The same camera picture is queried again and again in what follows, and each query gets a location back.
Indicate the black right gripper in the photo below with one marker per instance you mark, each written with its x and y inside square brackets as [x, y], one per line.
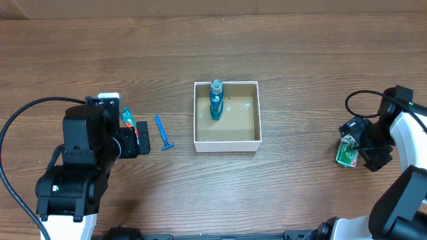
[361, 137]

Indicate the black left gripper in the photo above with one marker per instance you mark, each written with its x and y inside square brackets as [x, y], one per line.
[132, 142]

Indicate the blue disposable razor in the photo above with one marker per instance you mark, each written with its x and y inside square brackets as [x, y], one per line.
[167, 145]

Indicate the blue mouthwash bottle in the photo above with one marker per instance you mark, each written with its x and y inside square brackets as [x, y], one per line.
[216, 95]

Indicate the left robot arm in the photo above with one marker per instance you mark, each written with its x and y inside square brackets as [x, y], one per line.
[70, 191]

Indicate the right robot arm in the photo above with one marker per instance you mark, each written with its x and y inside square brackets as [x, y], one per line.
[397, 131]

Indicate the Colgate toothpaste tube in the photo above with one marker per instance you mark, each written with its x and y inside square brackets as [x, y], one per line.
[128, 119]

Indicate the white cardboard box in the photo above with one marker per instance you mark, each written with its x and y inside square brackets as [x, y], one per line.
[239, 127]

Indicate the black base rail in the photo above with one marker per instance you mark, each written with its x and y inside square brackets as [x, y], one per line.
[128, 233]

